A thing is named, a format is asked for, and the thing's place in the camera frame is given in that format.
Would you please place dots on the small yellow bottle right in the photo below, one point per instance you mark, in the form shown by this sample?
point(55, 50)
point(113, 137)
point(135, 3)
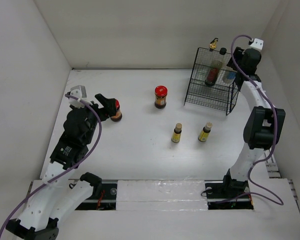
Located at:
point(204, 134)

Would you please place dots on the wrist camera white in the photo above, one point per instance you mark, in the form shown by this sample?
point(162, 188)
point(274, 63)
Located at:
point(256, 44)
point(75, 95)

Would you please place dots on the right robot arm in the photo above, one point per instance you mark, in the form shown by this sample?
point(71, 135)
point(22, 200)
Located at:
point(264, 125)

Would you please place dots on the tall red-lid sauce jar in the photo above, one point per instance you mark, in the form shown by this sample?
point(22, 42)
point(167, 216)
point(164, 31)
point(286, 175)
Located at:
point(161, 93)

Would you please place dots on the clear glass oil bottle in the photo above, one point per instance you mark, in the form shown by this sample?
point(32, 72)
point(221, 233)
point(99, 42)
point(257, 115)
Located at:
point(212, 47)

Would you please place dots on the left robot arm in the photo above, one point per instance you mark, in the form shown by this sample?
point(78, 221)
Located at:
point(44, 212)

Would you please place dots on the small yellow bottle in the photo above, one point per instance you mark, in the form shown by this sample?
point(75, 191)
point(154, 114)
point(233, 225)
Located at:
point(177, 133)
point(204, 134)

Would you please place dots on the soy sauce bottle black cap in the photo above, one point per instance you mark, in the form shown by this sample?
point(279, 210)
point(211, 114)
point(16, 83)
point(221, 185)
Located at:
point(212, 79)

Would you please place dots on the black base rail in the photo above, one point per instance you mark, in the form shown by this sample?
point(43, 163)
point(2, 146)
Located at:
point(160, 195)

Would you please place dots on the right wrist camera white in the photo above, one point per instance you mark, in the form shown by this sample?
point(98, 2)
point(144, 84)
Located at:
point(256, 44)

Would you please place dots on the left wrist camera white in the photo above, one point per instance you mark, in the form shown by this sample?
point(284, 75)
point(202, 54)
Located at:
point(75, 95)

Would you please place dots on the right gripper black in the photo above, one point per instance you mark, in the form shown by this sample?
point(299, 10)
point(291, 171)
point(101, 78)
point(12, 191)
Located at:
point(238, 53)

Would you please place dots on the small yellow bottle left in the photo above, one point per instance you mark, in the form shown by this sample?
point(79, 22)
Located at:
point(177, 133)

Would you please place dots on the black wire rack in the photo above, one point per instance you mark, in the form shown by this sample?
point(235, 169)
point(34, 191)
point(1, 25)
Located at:
point(220, 96)

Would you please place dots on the short red-lid sauce jar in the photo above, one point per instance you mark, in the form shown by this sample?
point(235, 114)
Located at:
point(118, 116)

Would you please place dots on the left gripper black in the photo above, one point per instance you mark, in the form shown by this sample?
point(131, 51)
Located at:
point(108, 103)

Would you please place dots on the white shaker silver lid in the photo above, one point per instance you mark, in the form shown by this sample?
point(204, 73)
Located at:
point(228, 76)

